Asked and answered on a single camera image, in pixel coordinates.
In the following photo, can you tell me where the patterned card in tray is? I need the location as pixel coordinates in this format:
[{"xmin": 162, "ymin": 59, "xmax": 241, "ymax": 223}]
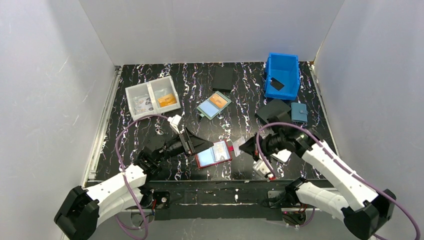
[{"xmin": 133, "ymin": 96, "xmax": 154, "ymax": 115}]

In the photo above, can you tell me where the green open card wallet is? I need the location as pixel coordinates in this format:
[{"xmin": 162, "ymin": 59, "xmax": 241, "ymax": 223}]
[{"xmin": 196, "ymin": 91, "xmax": 232, "ymax": 120}]

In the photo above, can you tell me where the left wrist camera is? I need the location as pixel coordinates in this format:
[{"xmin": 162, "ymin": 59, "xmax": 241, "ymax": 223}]
[{"xmin": 167, "ymin": 114, "xmax": 182, "ymax": 135}]

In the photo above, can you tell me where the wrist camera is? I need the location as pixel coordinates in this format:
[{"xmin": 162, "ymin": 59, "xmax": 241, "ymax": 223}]
[
  {"xmin": 167, "ymin": 114, "xmax": 182, "ymax": 135},
  {"xmin": 253, "ymin": 159, "xmax": 275, "ymax": 180}
]

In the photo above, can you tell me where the blue plastic bin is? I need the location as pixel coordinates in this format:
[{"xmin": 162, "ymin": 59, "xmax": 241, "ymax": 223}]
[{"xmin": 264, "ymin": 52, "xmax": 300, "ymax": 101}]

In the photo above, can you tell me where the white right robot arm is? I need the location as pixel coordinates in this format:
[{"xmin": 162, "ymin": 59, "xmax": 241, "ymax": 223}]
[{"xmin": 239, "ymin": 124, "xmax": 396, "ymax": 240}]

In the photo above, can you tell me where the clear white card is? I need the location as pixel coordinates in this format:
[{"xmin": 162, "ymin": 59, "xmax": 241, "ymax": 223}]
[{"xmin": 232, "ymin": 136, "xmax": 246, "ymax": 152}]

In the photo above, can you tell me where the clear two-compartment tray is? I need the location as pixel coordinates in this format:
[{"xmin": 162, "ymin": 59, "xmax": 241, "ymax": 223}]
[{"xmin": 125, "ymin": 76, "xmax": 181, "ymax": 121}]

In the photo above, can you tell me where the dark grey flat wallet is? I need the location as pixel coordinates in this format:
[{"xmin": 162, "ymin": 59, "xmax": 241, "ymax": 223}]
[{"xmin": 255, "ymin": 99, "xmax": 291, "ymax": 125}]

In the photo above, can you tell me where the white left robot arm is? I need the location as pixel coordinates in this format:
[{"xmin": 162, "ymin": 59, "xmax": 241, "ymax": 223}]
[{"xmin": 53, "ymin": 127, "xmax": 214, "ymax": 240}]

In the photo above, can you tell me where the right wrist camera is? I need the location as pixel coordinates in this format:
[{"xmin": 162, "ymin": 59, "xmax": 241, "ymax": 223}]
[{"xmin": 253, "ymin": 159, "xmax": 275, "ymax": 180}]

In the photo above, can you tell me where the orange card in tray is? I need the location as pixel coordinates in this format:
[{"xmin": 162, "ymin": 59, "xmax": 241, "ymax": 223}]
[{"xmin": 157, "ymin": 93, "xmax": 177, "ymax": 108}]

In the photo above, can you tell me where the blue snap wallet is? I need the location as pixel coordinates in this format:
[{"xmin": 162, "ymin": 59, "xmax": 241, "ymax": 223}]
[{"xmin": 290, "ymin": 102, "xmax": 308, "ymax": 123}]

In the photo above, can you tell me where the black card in bin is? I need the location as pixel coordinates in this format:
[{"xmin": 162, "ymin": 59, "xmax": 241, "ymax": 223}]
[{"xmin": 270, "ymin": 77, "xmax": 285, "ymax": 91}]

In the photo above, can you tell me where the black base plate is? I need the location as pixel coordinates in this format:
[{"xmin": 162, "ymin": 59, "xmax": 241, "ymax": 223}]
[{"xmin": 141, "ymin": 180, "xmax": 313, "ymax": 222}]

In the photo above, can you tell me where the black wallet at back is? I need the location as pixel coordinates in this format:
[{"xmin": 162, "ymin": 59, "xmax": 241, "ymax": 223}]
[{"xmin": 212, "ymin": 66, "xmax": 234, "ymax": 93}]

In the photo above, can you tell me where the aluminium frame rail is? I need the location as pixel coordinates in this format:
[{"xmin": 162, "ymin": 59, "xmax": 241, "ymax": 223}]
[{"xmin": 81, "ymin": 65, "xmax": 123, "ymax": 188}]

